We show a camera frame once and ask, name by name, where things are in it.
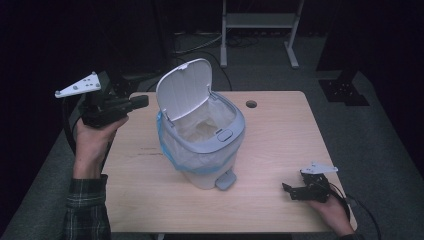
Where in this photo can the black stand base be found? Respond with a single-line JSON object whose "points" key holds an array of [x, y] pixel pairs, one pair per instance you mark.
{"points": [[120, 85], [343, 90]]}

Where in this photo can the white metal stand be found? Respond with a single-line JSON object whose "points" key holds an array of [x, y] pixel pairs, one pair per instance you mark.
{"points": [[258, 20]]}

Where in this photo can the person's right hand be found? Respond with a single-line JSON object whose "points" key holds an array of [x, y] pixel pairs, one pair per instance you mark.
{"points": [[333, 213]]}

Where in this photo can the person's left hand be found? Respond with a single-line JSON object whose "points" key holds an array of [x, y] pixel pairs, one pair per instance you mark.
{"points": [[91, 146]]}

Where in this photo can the translucent blue-edged bin liner bag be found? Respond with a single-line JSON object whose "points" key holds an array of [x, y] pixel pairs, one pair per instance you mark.
{"points": [[190, 156]]}

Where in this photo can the plaid shirt sleeve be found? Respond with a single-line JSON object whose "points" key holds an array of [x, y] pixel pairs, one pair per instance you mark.
{"points": [[86, 210]]}

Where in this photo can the white grey pedal trash can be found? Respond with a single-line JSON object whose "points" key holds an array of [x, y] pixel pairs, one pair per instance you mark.
{"points": [[206, 140]]}

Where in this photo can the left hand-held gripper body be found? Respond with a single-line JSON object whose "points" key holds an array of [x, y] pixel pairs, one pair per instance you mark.
{"points": [[96, 106]]}

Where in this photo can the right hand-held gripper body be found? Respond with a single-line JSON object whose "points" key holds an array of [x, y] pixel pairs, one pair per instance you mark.
{"points": [[315, 190]]}

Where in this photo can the grey tape piece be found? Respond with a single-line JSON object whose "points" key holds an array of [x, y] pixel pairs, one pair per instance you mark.
{"points": [[351, 200]]}

